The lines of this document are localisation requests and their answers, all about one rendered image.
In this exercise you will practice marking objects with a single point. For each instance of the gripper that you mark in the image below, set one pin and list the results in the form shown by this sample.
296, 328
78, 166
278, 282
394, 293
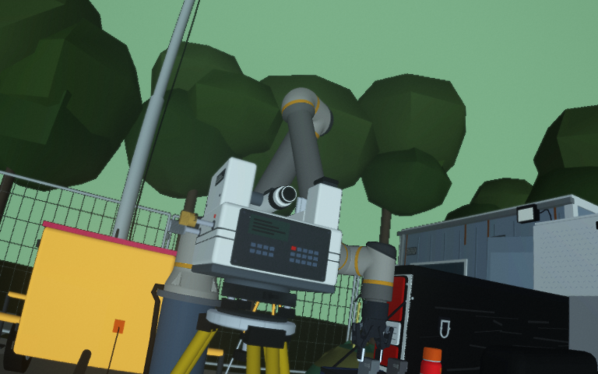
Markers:
375, 315

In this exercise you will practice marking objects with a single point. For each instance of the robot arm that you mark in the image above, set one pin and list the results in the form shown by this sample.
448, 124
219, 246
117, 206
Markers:
306, 154

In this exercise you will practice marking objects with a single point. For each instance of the dark green case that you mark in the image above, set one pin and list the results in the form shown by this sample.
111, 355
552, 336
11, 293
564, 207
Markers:
334, 362

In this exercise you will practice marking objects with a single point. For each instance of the black battery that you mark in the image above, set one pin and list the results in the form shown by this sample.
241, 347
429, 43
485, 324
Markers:
327, 181

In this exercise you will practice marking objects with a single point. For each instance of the white total station body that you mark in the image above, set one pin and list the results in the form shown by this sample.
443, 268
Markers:
219, 243

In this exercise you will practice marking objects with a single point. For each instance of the white tangent drum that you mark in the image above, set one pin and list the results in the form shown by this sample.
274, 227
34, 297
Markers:
205, 224

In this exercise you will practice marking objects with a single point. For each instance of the brass clamp knob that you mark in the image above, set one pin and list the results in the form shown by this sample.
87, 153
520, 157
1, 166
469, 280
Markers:
188, 219

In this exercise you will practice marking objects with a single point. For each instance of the yellow tripod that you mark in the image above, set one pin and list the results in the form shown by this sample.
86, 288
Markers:
254, 322

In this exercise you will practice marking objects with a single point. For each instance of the black truck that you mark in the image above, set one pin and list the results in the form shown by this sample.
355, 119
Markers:
490, 322

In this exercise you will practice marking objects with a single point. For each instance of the grey container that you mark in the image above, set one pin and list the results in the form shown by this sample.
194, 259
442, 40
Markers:
448, 243

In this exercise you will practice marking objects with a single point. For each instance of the black tribrach base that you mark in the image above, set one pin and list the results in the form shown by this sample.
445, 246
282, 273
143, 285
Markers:
257, 292

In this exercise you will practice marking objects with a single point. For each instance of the white telescope with black lens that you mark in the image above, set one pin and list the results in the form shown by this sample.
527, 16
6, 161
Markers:
281, 197

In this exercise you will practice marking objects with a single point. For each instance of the dark green bush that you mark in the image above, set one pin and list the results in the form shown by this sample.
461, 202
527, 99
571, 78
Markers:
495, 196

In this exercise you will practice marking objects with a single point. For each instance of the black work lamp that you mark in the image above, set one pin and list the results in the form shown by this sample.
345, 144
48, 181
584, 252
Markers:
528, 213

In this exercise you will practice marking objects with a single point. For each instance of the dark green tree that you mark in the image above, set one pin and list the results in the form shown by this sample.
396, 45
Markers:
570, 154
350, 135
210, 117
56, 93
411, 140

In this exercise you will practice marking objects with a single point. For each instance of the orange square tag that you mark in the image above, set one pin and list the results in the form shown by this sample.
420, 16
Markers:
118, 326

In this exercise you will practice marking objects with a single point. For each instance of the yellow box with pink top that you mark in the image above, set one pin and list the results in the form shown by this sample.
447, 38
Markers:
88, 290

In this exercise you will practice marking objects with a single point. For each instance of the grey pole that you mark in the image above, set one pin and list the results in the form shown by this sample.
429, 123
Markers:
149, 121

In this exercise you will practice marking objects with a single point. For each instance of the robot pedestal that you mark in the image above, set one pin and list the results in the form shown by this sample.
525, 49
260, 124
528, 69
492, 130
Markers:
177, 336

